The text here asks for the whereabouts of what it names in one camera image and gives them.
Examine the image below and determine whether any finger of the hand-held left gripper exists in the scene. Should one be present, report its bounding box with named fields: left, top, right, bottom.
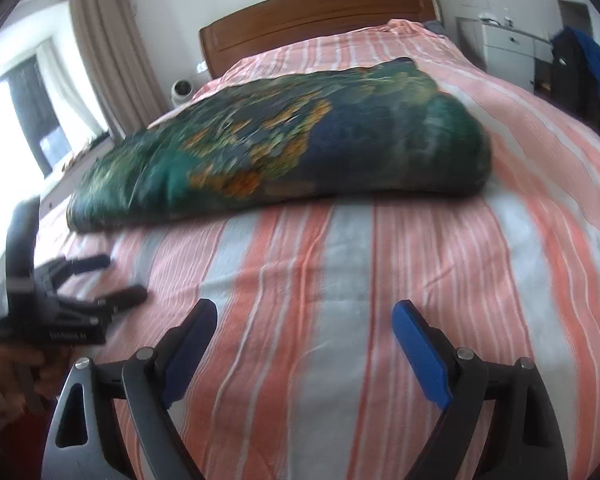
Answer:
left=35, top=254, right=112, bottom=291
left=55, top=285, right=148, bottom=318

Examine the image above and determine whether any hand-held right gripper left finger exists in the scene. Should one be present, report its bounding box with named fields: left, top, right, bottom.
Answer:
left=42, top=298, right=218, bottom=480

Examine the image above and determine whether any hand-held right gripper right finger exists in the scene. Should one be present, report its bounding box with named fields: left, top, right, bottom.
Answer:
left=391, top=300, right=568, bottom=480

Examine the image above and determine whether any green patterned padded jacket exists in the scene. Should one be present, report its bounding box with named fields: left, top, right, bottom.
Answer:
left=66, top=57, right=493, bottom=233

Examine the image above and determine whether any person's left hand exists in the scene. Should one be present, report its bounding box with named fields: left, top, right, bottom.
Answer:
left=0, top=340, right=73, bottom=401

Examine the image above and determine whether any bed with pink striped sheet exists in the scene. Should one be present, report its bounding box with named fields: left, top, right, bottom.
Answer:
left=0, top=19, right=600, bottom=480

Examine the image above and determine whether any white window seat cabinet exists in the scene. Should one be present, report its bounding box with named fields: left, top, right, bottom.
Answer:
left=40, top=135, right=126, bottom=211

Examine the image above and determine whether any dark framed window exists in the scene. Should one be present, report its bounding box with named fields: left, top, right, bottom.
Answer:
left=5, top=57, right=73, bottom=178

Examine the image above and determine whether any white sheer curtain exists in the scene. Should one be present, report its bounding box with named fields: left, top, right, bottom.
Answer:
left=35, top=40, right=111, bottom=136

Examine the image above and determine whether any red bed base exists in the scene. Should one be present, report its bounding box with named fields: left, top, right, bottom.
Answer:
left=0, top=405, right=48, bottom=480

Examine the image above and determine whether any small white fan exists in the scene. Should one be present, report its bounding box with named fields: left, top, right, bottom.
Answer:
left=170, top=79, right=197, bottom=108

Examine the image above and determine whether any beige curtain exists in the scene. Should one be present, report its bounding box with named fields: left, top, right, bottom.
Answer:
left=70, top=0, right=168, bottom=138

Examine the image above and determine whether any black and blue jacket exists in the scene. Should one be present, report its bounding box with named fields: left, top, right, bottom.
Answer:
left=550, top=25, right=600, bottom=136

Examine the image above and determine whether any white desk with drawers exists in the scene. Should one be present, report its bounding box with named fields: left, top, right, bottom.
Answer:
left=482, top=20, right=553, bottom=93

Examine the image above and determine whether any wooden headboard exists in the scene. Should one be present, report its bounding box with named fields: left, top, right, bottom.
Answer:
left=199, top=0, right=443, bottom=80

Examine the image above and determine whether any white wardrobe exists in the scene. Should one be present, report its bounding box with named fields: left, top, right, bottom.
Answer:
left=555, top=0, right=600, bottom=151

